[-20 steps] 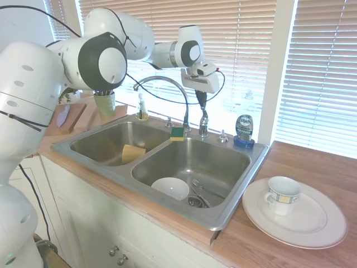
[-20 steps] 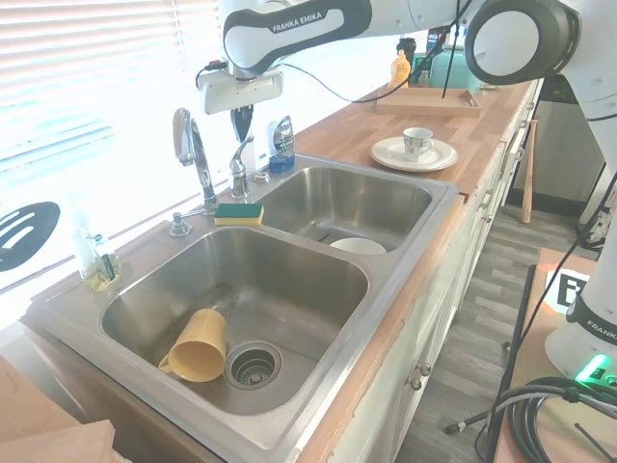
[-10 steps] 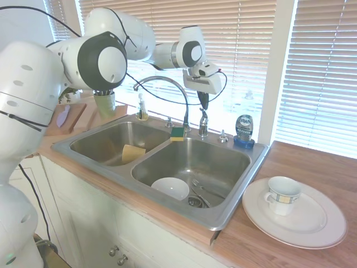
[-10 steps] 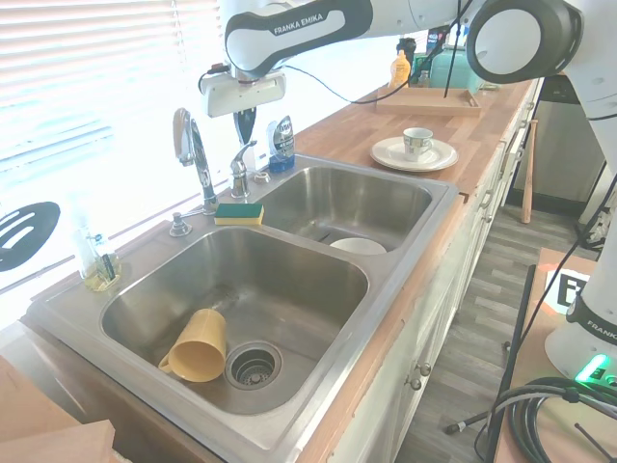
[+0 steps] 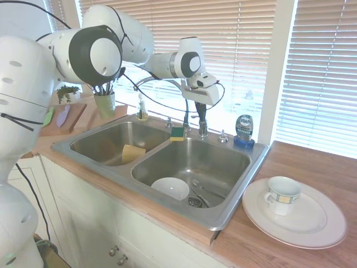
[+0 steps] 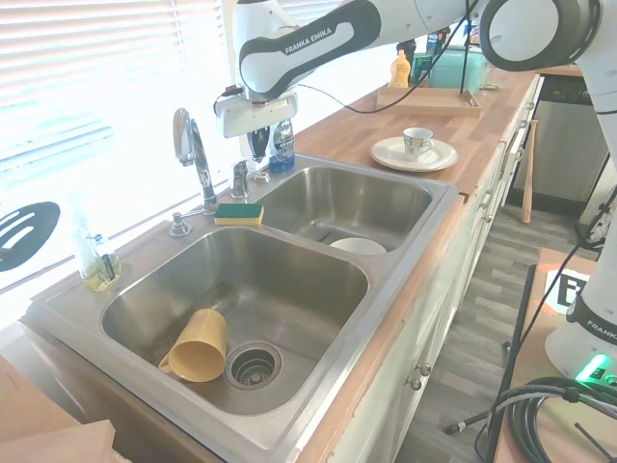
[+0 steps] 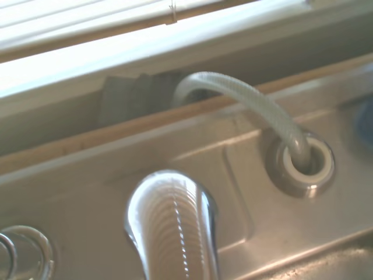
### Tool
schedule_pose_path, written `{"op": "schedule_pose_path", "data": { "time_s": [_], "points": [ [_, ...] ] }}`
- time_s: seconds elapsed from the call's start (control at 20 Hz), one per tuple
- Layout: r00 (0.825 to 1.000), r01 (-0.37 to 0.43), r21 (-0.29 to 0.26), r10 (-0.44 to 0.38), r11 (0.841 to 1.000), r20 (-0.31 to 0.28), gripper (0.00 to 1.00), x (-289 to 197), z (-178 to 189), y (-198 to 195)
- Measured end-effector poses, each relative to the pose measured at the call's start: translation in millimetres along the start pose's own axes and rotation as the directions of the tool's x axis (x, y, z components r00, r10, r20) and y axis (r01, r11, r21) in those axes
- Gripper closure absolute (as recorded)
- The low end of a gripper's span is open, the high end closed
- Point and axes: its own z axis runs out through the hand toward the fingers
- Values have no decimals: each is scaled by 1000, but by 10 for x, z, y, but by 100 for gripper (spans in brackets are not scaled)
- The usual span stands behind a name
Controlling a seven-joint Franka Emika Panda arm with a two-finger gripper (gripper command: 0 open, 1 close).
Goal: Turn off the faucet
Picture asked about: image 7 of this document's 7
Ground stainless steel double sink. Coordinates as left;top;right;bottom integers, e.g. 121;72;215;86
0;58;373;280

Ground chrome sink hole grommet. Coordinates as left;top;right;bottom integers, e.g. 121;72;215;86
266;130;336;200

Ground white window blind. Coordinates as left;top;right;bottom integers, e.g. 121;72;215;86
0;0;311;61

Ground blue dish soap bottle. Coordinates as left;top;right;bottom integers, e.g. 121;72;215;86
353;98;373;148

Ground clear white braided hose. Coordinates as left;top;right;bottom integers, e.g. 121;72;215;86
173;71;311;172

